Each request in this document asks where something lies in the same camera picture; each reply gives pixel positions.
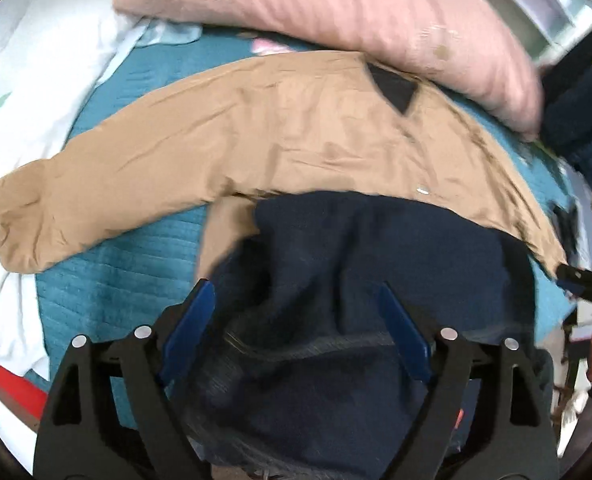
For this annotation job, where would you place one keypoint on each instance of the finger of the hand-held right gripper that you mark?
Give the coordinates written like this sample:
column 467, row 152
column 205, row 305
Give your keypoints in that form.
column 588, row 280

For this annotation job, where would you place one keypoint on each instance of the navy and yellow puffer jacket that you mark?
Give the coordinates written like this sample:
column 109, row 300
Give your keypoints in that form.
column 581, row 120

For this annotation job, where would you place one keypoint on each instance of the light blue cloth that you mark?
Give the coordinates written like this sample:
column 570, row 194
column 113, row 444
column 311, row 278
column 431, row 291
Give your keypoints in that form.
column 170, row 34

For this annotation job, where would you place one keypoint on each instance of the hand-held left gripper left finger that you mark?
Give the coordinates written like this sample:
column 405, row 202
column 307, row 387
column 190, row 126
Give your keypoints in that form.
column 185, row 332

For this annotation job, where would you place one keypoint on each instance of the teal quilted bed mat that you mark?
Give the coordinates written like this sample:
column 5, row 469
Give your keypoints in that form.
column 125, row 260

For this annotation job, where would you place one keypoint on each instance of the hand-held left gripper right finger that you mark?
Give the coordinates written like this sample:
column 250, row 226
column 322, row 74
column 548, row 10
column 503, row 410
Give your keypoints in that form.
column 406, row 335

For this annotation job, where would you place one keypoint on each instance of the dark denim jacket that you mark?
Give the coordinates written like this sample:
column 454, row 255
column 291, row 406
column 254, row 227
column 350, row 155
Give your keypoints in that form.
column 326, row 260

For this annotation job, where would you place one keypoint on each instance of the white pillow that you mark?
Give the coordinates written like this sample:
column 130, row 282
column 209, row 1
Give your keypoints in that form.
column 40, row 60

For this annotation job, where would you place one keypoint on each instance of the mint green bed frame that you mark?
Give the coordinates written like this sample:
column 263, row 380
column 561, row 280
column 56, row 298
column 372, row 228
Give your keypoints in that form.
column 526, row 0

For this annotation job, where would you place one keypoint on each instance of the tan button-up jacket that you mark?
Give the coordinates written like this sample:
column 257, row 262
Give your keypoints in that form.
column 276, row 135

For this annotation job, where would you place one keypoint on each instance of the pink quilt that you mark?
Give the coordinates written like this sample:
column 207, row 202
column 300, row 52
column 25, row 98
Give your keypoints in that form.
column 351, row 10

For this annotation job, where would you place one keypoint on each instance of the red plastic item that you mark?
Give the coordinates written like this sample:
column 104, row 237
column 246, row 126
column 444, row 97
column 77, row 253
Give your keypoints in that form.
column 13, row 387

